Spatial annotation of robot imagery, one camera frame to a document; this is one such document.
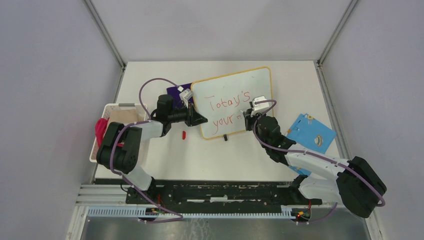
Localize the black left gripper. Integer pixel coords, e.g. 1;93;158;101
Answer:
168;101;208;128

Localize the yellow framed whiteboard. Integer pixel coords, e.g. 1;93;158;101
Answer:
190;66;273;140

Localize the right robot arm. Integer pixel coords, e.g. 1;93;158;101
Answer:
242;108;387;218

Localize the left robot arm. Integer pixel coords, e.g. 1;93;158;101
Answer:
96;94;208;204

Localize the purple cloth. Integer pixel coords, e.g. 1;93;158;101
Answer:
166;83;194;108

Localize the blue cartoon astronaut cloth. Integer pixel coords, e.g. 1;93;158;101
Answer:
286;113;338;176

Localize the beige folded cloth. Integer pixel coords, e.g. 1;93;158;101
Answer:
107;109;144;127

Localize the white plastic basket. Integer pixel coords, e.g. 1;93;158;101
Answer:
89;103;147;163

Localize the pink cloth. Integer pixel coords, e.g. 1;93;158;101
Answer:
94;118;109;147

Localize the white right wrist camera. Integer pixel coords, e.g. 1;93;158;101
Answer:
250;95;272;117

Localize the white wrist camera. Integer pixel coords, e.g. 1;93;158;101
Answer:
250;95;272;117
177;86;193;109

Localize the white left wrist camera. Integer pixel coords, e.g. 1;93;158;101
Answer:
177;86;193;109

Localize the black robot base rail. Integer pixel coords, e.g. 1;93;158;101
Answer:
145;179;323;214

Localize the aluminium right corner post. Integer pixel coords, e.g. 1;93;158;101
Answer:
316;0;360;66

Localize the aluminium corner post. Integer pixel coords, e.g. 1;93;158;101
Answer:
316;0;360;66
82;0;127;70

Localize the aluminium left corner post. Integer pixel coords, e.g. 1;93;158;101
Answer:
82;0;127;70

